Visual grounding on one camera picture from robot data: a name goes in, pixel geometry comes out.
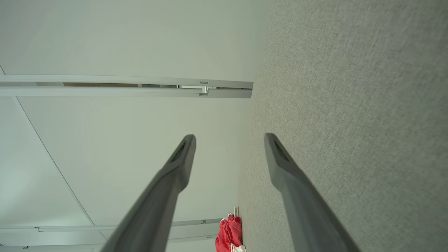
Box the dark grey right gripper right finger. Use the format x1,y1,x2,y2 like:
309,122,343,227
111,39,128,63
264,133,361,252

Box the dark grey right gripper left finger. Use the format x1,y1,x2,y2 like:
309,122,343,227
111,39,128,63
101,134,196,252

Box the red shorts white stripes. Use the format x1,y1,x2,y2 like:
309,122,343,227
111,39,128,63
215,213,246,252

